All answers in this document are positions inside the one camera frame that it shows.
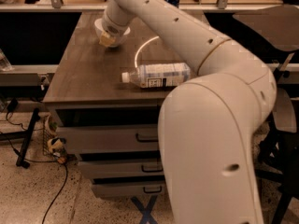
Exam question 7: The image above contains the black office chair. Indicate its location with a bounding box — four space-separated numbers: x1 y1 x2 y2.
255 53 299 224

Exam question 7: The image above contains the top grey drawer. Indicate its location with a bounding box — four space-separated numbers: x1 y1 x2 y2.
57 124 159 154

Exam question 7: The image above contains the white ceramic bowl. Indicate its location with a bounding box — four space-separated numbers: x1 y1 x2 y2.
94 19 131 48

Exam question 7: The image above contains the clear plastic cup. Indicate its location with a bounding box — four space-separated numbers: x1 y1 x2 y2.
0 49 14 72

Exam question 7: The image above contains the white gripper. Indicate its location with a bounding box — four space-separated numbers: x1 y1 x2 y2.
99 8 130 47

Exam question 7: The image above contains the middle grey drawer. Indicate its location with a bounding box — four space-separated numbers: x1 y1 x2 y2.
78 159 164 179

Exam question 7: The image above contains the grey drawer cabinet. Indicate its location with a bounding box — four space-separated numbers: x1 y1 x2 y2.
43 11 219 199

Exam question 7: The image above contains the grey drawer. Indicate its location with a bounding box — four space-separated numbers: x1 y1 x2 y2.
57 124 159 154
92 181 165 198
78 159 164 179

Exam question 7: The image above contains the bottom grey drawer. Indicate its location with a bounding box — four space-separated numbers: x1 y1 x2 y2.
92 181 165 198

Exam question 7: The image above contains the clear plastic water bottle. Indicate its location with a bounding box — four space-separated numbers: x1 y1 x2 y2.
121 63 191 89

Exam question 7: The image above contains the black stand leg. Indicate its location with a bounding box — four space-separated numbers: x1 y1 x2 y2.
16 108 40 168

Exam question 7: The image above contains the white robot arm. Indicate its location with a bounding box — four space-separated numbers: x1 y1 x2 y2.
104 0 277 224

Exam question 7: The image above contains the wire basket with toys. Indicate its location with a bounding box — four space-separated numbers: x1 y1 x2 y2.
43 115 67 164

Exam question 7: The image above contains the black floor cable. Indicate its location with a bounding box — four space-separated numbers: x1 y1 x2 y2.
0 109 69 224

